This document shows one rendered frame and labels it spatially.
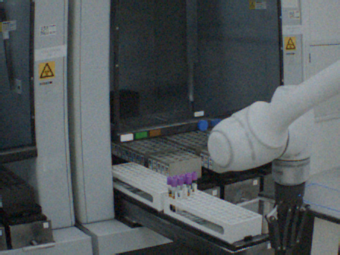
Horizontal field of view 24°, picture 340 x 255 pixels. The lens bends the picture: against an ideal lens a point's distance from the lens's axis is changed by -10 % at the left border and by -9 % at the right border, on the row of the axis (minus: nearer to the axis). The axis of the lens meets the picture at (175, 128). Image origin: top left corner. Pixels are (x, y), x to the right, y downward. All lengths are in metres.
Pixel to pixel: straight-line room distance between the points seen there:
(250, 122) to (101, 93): 0.74
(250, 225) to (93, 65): 0.62
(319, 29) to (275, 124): 2.72
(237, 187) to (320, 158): 1.99
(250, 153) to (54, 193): 0.79
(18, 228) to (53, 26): 0.55
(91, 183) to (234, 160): 0.77
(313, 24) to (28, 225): 2.48
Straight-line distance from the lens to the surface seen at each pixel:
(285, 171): 1.78
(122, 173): 2.39
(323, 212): 2.17
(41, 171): 2.23
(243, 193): 2.51
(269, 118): 1.61
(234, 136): 1.61
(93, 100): 2.27
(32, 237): 2.17
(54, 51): 2.18
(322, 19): 4.31
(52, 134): 2.22
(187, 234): 2.09
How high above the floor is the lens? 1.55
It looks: 14 degrees down
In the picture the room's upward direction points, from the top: 1 degrees counter-clockwise
